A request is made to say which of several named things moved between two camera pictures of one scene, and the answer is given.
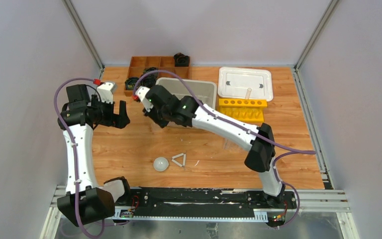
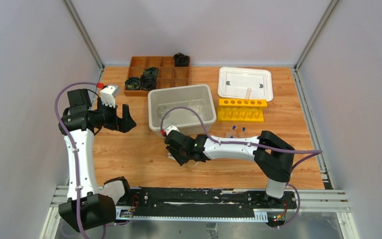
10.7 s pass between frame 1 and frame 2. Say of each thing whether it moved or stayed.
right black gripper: moved
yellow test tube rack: stayed
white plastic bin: moved
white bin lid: stayed
